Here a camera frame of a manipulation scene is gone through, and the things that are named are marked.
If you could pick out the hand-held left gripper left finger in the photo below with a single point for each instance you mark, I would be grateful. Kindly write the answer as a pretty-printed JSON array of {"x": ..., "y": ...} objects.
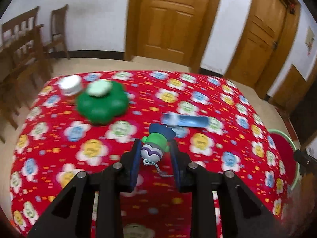
[{"x": 135, "y": 168}]

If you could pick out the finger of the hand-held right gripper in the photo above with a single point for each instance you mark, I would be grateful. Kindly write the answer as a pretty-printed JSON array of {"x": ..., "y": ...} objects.
[{"x": 303, "y": 158}]

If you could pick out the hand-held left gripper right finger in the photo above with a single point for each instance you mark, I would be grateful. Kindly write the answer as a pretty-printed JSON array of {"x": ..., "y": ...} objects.
[{"x": 177, "y": 168}]

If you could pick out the red basin with green rim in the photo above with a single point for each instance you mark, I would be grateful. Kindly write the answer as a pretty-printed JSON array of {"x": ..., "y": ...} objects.
[{"x": 282, "y": 153}]

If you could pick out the green toy figure blue hat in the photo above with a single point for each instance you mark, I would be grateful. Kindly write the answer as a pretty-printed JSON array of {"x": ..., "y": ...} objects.
[{"x": 156, "y": 143}]

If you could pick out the blue flat packet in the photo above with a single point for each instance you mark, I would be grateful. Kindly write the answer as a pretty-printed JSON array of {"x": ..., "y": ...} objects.
[{"x": 190, "y": 121}]

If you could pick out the green flower-shaped container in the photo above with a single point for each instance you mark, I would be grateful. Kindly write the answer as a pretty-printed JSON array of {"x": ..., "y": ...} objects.
[{"x": 104, "y": 109}]

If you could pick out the red floral blanket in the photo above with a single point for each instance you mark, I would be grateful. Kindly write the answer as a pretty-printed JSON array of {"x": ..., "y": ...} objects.
[{"x": 210, "y": 99}]

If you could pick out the white round jar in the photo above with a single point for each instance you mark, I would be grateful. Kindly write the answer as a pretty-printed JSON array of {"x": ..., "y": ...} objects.
[{"x": 70, "y": 84}]

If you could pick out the wooden chair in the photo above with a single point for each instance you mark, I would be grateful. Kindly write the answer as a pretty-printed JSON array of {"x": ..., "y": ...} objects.
[
  {"x": 27, "y": 42},
  {"x": 58, "y": 19},
  {"x": 7, "y": 99}
]

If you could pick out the wooden panel door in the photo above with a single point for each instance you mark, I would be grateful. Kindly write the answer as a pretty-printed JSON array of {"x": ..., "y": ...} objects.
[{"x": 171, "y": 22}]

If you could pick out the low wooden wall panel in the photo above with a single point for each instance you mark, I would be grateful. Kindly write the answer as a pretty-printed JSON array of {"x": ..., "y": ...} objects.
[{"x": 292, "y": 91}]

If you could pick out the wall poster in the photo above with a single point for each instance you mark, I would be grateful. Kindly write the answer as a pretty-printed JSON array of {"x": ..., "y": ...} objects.
[{"x": 310, "y": 39}]

